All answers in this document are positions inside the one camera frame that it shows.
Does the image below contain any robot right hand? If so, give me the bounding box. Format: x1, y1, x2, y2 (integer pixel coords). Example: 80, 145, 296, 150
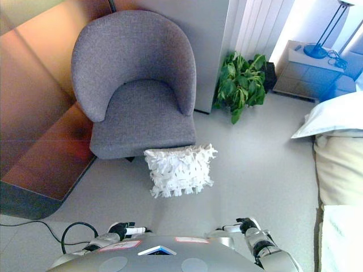
216, 217, 260, 235

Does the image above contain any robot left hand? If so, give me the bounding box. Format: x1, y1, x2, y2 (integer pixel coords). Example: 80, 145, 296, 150
109, 222, 151, 241

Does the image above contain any white shaggy cloth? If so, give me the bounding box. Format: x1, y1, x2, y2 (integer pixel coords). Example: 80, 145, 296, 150
143, 143, 218, 199

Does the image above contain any white bed pillow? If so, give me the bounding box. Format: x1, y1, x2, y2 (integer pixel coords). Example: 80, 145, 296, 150
291, 90, 363, 139

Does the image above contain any grey robot torso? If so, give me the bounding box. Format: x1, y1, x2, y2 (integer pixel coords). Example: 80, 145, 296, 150
50, 235, 284, 272

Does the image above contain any bed with cream bedding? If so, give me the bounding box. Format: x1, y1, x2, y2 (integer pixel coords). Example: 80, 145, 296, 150
313, 132, 363, 272

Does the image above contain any green leafy houseplant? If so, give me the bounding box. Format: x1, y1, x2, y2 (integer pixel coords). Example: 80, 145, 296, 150
212, 50, 267, 125

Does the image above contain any blue box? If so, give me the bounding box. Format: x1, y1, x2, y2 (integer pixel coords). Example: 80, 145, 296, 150
0, 0, 114, 220

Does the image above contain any black plant pot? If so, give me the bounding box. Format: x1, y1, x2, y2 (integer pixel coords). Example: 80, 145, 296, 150
248, 59, 277, 94

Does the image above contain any white nightstand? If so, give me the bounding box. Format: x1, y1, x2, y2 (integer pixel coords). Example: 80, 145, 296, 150
272, 39, 357, 100

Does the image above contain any grey carpet rug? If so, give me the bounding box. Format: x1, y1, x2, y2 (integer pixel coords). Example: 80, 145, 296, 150
70, 10, 198, 163

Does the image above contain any blue desk lamp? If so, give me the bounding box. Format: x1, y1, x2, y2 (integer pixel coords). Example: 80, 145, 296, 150
303, 0, 357, 59

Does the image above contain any white pleated curtain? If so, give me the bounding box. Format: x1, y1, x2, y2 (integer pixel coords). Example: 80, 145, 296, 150
234, 0, 296, 62

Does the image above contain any thick black wrist cable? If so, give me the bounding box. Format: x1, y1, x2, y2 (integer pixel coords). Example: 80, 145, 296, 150
60, 222, 99, 256

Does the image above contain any thin black floor cable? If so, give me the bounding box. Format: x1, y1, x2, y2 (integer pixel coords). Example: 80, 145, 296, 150
0, 220, 62, 243

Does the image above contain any dark coiled lamp cable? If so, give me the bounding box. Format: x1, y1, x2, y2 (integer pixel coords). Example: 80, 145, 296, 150
327, 49, 348, 69

